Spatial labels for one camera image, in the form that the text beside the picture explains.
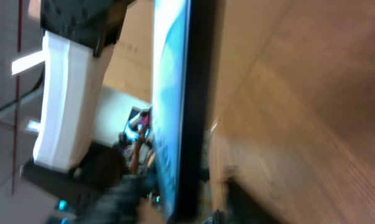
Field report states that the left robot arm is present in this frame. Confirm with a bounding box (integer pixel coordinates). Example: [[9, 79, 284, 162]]
[[21, 0, 129, 214]]

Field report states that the Samsung Galaxy smartphone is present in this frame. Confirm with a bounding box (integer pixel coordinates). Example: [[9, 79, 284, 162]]
[[152, 0, 219, 223]]

